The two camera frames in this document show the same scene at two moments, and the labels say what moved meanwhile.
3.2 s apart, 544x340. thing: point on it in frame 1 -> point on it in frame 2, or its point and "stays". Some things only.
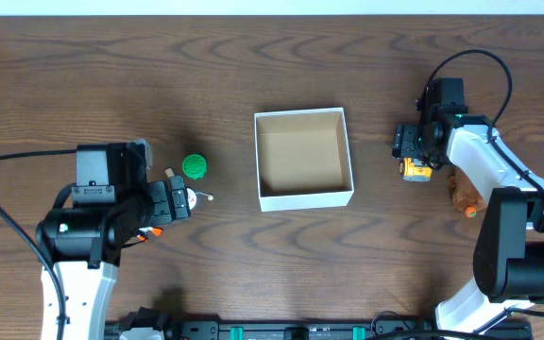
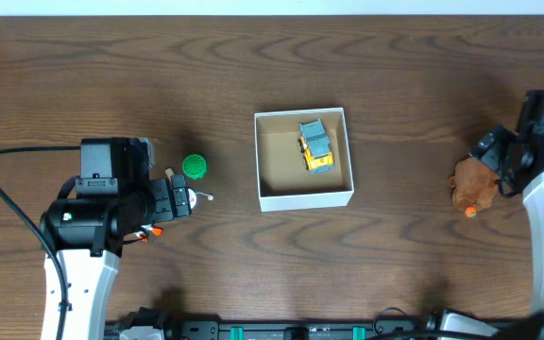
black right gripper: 404,144 -> 495,146
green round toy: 194,166 stays
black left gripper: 178,199 stays
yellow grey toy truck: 415,171 -> 315,146
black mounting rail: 278,330 stays
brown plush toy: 465,195 stays
